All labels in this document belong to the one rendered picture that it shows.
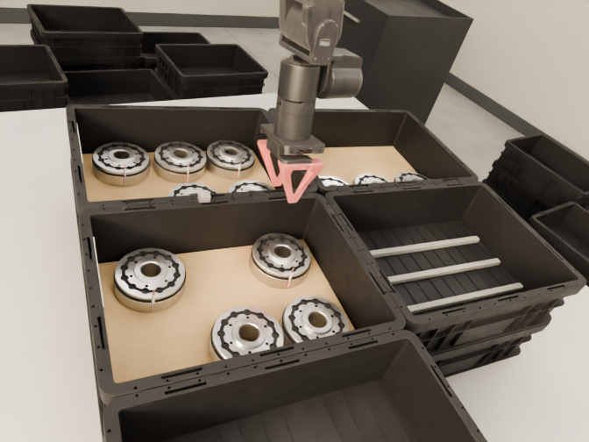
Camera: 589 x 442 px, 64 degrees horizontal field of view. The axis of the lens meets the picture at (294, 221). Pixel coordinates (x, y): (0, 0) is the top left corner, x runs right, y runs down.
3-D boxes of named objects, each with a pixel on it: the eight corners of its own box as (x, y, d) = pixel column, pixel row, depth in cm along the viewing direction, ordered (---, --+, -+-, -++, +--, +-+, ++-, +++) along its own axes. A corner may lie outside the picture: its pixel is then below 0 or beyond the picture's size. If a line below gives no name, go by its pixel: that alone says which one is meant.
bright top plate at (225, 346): (223, 376, 61) (223, 374, 60) (203, 314, 67) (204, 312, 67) (293, 360, 65) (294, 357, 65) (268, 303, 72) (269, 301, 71)
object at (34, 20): (53, 133, 208) (42, 32, 180) (38, 100, 225) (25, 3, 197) (142, 124, 230) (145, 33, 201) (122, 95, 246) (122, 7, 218)
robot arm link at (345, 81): (283, 1, 64) (320, 19, 58) (346, 7, 70) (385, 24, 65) (267, 86, 70) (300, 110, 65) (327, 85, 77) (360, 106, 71)
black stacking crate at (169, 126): (82, 265, 75) (79, 210, 67) (70, 158, 94) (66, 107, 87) (304, 238, 92) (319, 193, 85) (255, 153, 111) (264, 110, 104)
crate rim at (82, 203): (78, 221, 68) (77, 209, 67) (66, 115, 88) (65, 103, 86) (317, 202, 86) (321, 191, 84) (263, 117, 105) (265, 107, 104)
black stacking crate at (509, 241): (381, 372, 72) (410, 327, 65) (306, 239, 92) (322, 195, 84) (550, 324, 90) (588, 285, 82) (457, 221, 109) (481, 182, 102)
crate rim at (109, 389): (101, 411, 49) (100, 400, 47) (78, 221, 68) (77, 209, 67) (404, 336, 66) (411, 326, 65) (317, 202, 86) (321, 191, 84)
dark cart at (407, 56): (327, 183, 254) (385, 15, 198) (284, 139, 280) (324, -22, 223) (405, 167, 288) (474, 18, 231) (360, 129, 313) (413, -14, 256)
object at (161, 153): (160, 174, 89) (161, 171, 89) (149, 145, 96) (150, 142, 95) (212, 170, 94) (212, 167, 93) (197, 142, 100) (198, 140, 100)
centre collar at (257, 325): (237, 353, 63) (237, 351, 63) (226, 324, 66) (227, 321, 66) (270, 345, 65) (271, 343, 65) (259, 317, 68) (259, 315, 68)
